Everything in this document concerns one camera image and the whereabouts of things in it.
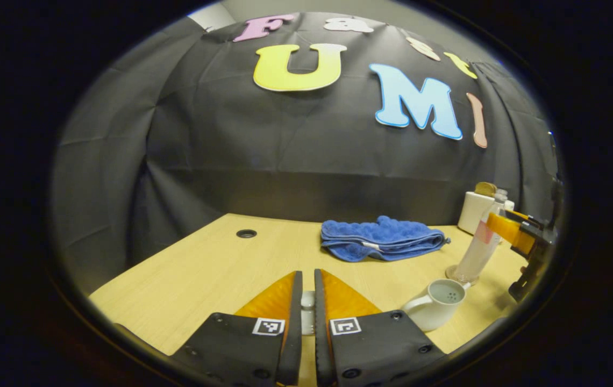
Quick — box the round brown coaster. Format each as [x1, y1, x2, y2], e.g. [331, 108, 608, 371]
[445, 264, 480, 288]

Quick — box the blue folded towel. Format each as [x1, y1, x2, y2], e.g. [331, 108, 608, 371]
[321, 216, 451, 262]

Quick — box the clear plastic water bottle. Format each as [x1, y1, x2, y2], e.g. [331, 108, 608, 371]
[446, 188, 509, 286]

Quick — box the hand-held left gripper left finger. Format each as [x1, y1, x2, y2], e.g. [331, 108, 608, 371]
[169, 270, 304, 387]

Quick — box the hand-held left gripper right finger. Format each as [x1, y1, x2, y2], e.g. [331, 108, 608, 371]
[313, 268, 447, 387]

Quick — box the white teacup lid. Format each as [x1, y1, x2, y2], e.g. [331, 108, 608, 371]
[300, 291, 317, 336]

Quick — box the white toaster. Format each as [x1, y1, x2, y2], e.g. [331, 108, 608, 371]
[457, 191, 515, 235]

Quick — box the white ceramic teacup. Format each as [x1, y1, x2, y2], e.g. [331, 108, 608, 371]
[402, 278, 471, 332]

